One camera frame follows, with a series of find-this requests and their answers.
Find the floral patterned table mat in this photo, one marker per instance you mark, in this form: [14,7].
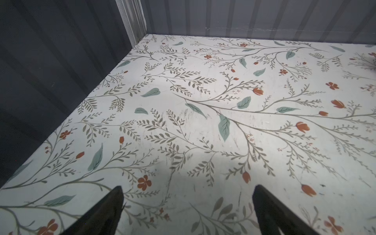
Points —
[188,126]

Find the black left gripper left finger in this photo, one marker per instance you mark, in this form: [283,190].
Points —
[102,218]

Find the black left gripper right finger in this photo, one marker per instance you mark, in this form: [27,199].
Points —
[274,218]

